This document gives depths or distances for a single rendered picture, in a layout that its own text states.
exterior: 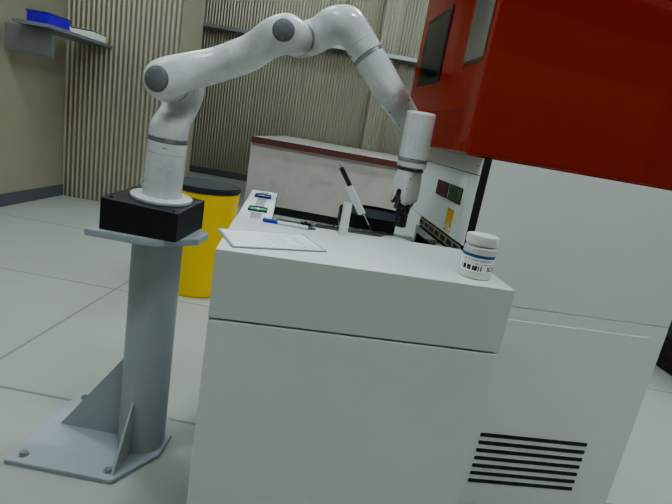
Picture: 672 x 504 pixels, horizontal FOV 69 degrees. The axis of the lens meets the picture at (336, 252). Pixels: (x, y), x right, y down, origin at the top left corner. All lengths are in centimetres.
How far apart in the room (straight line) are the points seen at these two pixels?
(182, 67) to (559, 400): 150
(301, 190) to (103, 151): 236
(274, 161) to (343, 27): 511
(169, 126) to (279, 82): 778
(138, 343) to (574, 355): 138
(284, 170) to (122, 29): 237
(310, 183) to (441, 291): 546
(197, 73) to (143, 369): 97
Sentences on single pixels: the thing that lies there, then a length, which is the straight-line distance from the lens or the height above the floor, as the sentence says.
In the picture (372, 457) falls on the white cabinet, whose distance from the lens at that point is 120.
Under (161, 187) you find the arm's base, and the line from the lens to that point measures 161.
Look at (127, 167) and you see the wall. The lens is 591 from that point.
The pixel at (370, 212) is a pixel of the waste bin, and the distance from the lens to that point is 371.
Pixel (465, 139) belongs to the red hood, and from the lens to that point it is 139.
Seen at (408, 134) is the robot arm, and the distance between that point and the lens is 141.
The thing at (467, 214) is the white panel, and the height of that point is 106.
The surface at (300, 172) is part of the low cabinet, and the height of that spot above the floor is 61.
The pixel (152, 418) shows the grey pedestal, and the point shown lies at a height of 15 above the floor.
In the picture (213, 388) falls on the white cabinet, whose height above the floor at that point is 66.
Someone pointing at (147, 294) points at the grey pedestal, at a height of 62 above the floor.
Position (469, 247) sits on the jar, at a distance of 109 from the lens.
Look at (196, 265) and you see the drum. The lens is 329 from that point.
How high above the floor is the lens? 123
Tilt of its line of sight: 14 degrees down
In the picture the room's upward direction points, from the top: 10 degrees clockwise
